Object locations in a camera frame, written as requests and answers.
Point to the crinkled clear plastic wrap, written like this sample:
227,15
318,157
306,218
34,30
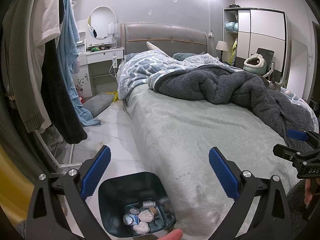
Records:
133,210

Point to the grey padded headboard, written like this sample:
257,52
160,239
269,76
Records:
165,35

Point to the glass shade table lamp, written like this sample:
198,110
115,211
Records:
112,27

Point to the white and grey wardrobe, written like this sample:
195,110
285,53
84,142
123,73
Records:
262,27

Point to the dark grey fleece blanket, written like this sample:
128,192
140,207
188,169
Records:
212,85

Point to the grey cat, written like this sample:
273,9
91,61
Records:
272,83

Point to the white tissue wad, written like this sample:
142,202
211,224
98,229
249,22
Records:
141,227
146,216

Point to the round mirror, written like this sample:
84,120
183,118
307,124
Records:
102,22

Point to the small red object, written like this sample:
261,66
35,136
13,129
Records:
80,96

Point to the yellow-green garment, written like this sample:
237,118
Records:
234,51

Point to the light blue tissue packet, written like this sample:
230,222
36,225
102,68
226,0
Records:
131,219

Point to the clear plastic wrap roll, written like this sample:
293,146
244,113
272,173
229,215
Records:
148,203

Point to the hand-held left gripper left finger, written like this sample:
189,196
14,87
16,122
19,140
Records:
96,172

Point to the pale pillow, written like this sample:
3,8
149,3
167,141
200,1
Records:
151,46

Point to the light blue robe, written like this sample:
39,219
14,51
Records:
68,55

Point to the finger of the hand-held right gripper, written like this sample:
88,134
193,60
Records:
297,135
285,152

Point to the dark teal pillow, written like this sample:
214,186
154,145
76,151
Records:
183,55

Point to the black fleece robe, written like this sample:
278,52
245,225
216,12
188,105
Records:
57,100

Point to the pale green cat bed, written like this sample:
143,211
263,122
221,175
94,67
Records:
253,63

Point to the grey knit cardigan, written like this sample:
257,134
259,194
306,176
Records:
22,80

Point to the bedside lamp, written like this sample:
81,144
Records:
221,46

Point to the person's right hand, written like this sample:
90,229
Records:
308,191

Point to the yellow panel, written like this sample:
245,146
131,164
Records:
12,185

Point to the dark chair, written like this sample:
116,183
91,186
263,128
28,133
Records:
267,53

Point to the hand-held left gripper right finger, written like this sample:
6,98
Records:
223,173

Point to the blue patterned duvet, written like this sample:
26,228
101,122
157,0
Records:
140,70

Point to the yellow-green floor cloth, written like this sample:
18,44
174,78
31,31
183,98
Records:
115,96

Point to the grey floor cushion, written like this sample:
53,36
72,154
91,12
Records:
97,103

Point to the green object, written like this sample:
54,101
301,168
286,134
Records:
95,49

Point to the white power strip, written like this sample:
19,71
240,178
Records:
114,62

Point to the cardboard tube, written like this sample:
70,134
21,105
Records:
153,210

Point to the light blue bundle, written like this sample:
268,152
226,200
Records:
231,26

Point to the dark teal bin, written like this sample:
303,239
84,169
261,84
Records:
120,187

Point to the white shirt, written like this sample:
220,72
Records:
47,12

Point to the dark items on wardrobe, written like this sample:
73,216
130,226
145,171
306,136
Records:
233,5

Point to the dark grey rug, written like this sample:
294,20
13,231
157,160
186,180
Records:
296,205

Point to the white vanity desk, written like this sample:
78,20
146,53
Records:
100,56

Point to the white clothes rack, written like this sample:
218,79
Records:
71,164

